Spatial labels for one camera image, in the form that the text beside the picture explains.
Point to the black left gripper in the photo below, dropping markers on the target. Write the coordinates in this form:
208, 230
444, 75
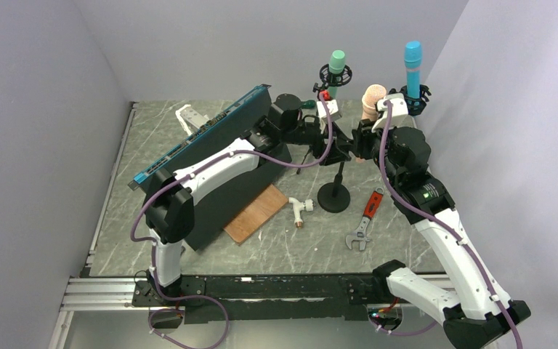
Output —
336, 154

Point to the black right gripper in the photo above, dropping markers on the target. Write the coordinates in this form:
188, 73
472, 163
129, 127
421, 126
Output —
363, 136

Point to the beige microphone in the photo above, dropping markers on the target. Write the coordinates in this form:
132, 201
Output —
372, 95

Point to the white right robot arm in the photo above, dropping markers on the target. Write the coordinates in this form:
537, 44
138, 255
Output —
477, 311

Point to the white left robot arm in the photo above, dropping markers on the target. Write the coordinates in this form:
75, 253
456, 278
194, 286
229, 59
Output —
170, 211

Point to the black round-base microphone stand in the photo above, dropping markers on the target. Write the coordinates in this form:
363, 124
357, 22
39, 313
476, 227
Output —
334, 197

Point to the green microphone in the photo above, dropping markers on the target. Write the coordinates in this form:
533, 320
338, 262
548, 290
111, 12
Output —
336, 66

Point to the blue microphone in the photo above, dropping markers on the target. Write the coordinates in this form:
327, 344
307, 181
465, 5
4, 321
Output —
412, 61

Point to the white plastic faucet fitting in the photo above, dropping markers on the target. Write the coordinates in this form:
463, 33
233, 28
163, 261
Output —
298, 207

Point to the wooden board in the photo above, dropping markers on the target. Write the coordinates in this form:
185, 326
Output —
256, 214

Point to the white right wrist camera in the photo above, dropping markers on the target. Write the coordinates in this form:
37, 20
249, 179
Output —
393, 107

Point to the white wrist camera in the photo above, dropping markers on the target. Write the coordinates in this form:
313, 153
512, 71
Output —
393, 107
327, 107

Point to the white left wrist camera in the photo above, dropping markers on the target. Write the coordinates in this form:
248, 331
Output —
327, 107

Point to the green handled screwdriver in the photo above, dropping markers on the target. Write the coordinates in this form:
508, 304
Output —
309, 104

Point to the black round-base shock-mount stand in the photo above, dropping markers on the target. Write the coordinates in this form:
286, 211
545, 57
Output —
415, 105

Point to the red handled adjustable wrench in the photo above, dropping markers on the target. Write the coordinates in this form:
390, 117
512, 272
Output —
360, 235

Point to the dark blue-edged network switch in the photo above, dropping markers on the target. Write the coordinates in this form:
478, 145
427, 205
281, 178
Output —
220, 207

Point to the white metal bracket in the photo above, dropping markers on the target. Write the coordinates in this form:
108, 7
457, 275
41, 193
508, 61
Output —
190, 119

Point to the black mounting base rail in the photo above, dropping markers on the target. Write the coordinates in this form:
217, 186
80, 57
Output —
268, 297

